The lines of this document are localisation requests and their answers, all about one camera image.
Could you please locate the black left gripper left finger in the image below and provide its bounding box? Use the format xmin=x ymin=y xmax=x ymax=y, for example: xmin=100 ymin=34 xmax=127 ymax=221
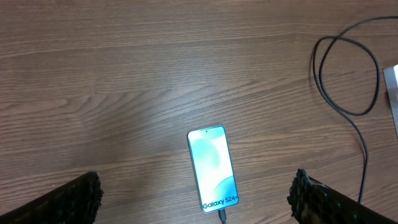
xmin=1 ymin=172 xmax=103 ymax=224

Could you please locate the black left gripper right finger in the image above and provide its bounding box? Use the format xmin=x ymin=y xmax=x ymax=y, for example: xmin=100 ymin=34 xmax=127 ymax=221
xmin=287 ymin=169 xmax=397 ymax=224

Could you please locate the black USB charging cable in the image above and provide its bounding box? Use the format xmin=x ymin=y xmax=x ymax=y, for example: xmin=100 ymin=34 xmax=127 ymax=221
xmin=217 ymin=16 xmax=398 ymax=224

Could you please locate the Samsung Galaxy smartphone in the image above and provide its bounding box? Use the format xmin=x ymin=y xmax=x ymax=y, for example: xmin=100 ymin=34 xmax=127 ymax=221
xmin=187 ymin=126 xmax=239 ymax=213

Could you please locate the white power strip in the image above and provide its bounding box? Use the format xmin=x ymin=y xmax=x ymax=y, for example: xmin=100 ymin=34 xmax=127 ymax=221
xmin=383 ymin=65 xmax=398 ymax=132

